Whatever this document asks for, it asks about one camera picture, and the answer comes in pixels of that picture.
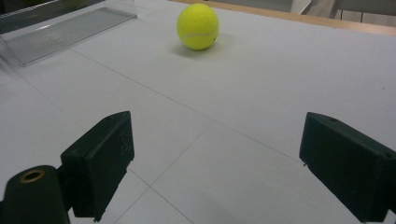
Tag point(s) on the yellow tennis ball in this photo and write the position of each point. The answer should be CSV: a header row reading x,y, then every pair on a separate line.
x,y
197,26

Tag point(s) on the wooden table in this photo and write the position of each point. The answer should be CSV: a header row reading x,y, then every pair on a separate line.
x,y
295,18

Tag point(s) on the clear plastic tray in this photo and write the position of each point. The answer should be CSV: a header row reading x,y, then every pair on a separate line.
x,y
65,34

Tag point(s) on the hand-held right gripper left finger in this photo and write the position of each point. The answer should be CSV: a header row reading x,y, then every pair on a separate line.
x,y
102,161

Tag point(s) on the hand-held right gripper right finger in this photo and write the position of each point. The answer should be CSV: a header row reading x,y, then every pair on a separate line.
x,y
345,161

